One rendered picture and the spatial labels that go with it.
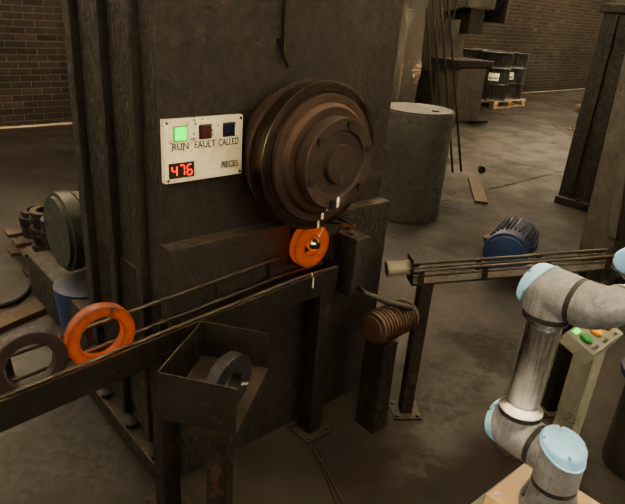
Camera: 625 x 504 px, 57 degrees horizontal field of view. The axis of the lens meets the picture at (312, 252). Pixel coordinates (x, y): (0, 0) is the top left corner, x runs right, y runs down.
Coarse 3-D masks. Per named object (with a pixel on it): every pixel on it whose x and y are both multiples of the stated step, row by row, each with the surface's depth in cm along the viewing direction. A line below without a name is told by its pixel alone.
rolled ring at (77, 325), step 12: (84, 312) 147; (96, 312) 148; (108, 312) 151; (120, 312) 153; (72, 324) 146; (84, 324) 147; (120, 324) 156; (132, 324) 157; (72, 336) 146; (120, 336) 158; (132, 336) 158; (72, 348) 147; (108, 348) 157; (84, 360) 151
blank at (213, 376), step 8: (232, 352) 142; (224, 360) 139; (232, 360) 139; (240, 360) 142; (248, 360) 145; (216, 368) 137; (224, 368) 137; (232, 368) 140; (240, 368) 143; (248, 368) 147; (208, 376) 137; (216, 376) 136; (224, 376) 138; (232, 376) 147; (240, 376) 145; (248, 376) 148; (224, 384) 139; (232, 384) 146; (240, 384) 146; (240, 392) 147
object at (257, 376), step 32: (192, 352) 157; (224, 352) 162; (256, 352) 160; (160, 384) 138; (192, 384) 136; (256, 384) 154; (160, 416) 142; (192, 416) 139; (224, 416) 137; (224, 448) 158; (224, 480) 162
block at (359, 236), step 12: (348, 240) 207; (360, 240) 205; (348, 252) 208; (360, 252) 207; (348, 264) 210; (360, 264) 210; (348, 276) 211; (360, 276) 212; (336, 288) 218; (348, 288) 212
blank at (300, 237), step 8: (296, 232) 188; (304, 232) 187; (312, 232) 190; (320, 232) 192; (296, 240) 187; (304, 240) 189; (320, 240) 194; (328, 240) 196; (296, 248) 187; (304, 248) 190; (320, 248) 195; (296, 256) 189; (304, 256) 191; (312, 256) 194; (320, 256) 196; (304, 264) 192; (312, 264) 195
